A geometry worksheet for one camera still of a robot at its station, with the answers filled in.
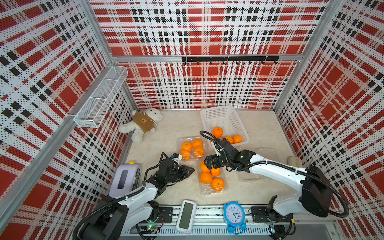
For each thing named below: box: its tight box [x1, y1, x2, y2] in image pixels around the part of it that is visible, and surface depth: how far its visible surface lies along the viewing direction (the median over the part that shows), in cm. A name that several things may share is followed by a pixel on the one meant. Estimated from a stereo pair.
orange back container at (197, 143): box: [192, 138, 204, 148], surface depth 96 cm
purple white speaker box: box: [109, 164, 141, 198], surface depth 79 cm
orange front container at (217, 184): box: [211, 177, 225, 192], surface depth 81 cm
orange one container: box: [212, 126, 224, 138], surface depth 104 cm
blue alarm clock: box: [223, 201, 247, 235], surface depth 72 cm
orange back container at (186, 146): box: [181, 141, 192, 152], surface depth 97 cm
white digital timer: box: [176, 200, 197, 234], surface depth 71 cm
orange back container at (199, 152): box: [193, 147, 205, 159], surface depth 93 cm
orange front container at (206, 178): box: [200, 172, 213, 185], surface depth 83 cm
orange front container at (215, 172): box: [210, 164, 221, 177], surface depth 84 cm
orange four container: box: [232, 134, 243, 144], surface depth 99 cm
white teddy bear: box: [118, 108, 163, 143], surface depth 106 cm
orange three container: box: [225, 136, 234, 144], surface depth 100 cm
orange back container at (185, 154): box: [179, 149, 191, 160], surface depth 91 cm
